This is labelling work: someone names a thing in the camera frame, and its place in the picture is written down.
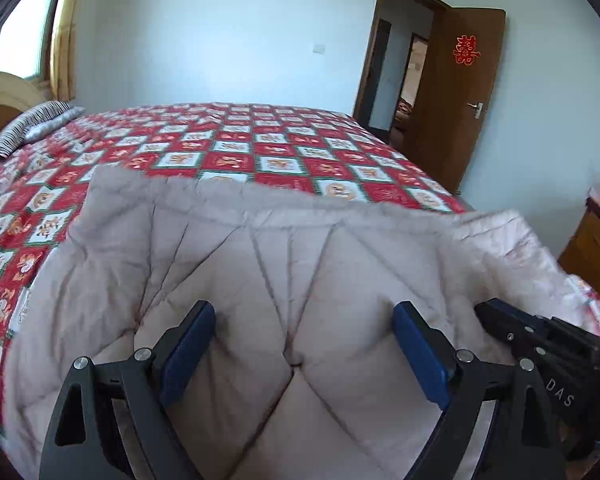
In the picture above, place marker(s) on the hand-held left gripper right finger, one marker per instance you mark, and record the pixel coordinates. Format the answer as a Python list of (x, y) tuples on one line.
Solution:
[(420, 355)]

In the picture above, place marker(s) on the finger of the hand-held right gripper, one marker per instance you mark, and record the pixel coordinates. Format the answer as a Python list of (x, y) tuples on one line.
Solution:
[(505, 322)]

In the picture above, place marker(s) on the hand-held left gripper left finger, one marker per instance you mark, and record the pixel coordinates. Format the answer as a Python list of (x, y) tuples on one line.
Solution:
[(185, 355)]

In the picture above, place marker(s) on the beige quilted puffer jacket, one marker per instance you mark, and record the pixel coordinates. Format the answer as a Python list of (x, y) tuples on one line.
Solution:
[(280, 260)]

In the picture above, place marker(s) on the wooden cabinet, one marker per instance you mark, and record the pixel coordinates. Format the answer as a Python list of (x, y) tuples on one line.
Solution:
[(590, 250)]

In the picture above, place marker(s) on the brown wooden door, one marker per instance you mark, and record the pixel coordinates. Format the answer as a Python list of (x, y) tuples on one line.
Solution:
[(455, 125)]

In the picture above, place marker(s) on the red checkered bear bed sheet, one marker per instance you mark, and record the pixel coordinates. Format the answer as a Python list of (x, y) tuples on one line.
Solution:
[(230, 155)]

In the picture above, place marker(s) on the red paper door decoration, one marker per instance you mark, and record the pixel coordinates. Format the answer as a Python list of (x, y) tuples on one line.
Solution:
[(466, 50)]

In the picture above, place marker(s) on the grey striped pillow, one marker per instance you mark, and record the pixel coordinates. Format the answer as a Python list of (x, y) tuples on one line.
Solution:
[(30, 125)]

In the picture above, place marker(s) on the cream wooden bed headboard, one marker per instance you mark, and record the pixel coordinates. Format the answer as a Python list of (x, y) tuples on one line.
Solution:
[(5, 95)]

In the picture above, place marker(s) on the yellow curtain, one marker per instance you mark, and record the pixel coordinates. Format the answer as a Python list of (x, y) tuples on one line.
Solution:
[(67, 35)]

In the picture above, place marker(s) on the window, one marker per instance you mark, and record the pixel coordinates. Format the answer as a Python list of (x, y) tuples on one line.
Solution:
[(20, 35)]

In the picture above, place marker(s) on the brown wooden door frame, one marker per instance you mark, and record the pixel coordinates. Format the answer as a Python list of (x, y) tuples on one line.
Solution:
[(375, 60)]

